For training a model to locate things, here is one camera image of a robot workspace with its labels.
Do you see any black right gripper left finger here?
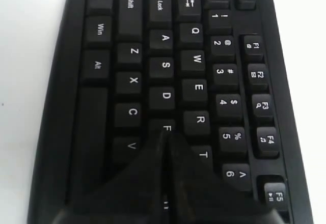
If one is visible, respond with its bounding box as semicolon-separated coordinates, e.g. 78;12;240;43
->
52;131;166;223

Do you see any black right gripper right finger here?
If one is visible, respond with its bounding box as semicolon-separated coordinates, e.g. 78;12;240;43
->
167;132;284;223

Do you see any black acer keyboard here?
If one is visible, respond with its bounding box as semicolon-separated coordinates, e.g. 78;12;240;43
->
27;0;313;223

